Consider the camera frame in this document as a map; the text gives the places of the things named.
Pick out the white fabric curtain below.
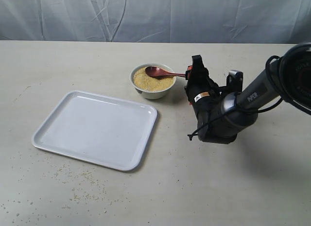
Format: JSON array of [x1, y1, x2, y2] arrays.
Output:
[[0, 0, 311, 43]]

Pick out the white ceramic bowl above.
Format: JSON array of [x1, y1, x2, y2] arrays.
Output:
[[130, 63, 176, 100]]

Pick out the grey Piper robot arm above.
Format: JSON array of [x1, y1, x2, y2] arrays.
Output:
[[185, 43, 311, 144]]

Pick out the yellow-beige grains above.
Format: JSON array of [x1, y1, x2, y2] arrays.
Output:
[[133, 68, 174, 92]]

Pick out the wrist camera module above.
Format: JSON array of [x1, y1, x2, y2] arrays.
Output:
[[226, 70, 243, 93]]

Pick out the white plastic tray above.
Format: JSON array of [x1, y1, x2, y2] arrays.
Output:
[[32, 90, 157, 172]]

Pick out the brown wooden spoon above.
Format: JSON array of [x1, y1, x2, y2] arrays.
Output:
[[145, 66, 185, 78]]

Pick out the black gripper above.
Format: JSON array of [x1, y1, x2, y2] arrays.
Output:
[[185, 55, 220, 107]]

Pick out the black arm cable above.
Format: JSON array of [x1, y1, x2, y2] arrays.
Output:
[[187, 55, 292, 141]]

